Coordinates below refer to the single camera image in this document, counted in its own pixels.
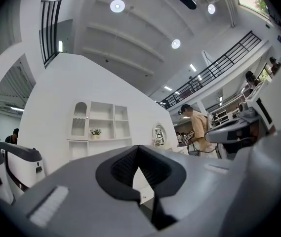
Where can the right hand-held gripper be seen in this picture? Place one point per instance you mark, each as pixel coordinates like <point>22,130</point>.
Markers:
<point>261,107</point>

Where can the round ceiling light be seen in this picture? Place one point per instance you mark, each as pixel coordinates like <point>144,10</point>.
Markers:
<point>117,6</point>
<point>211,9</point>
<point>176,44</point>

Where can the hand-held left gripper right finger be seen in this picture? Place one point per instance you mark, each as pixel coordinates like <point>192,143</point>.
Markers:
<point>199,194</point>

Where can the white oval mirror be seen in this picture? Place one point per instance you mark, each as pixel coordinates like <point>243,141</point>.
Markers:
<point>159,134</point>

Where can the black metal railing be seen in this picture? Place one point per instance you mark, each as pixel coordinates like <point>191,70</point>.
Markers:
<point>47,21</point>
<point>225,57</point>

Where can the white desk cabinet with shelves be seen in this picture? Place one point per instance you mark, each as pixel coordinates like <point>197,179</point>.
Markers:
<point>100,132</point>

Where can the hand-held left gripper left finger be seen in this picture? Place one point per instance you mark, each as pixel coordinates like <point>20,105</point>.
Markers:
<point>81,206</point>

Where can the potted white blue flowers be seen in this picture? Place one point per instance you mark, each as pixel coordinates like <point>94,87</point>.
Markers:
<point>95,133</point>

